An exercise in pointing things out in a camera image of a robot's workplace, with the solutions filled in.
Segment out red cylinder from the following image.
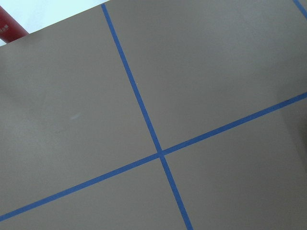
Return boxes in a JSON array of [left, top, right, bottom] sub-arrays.
[[0, 7, 29, 44]]

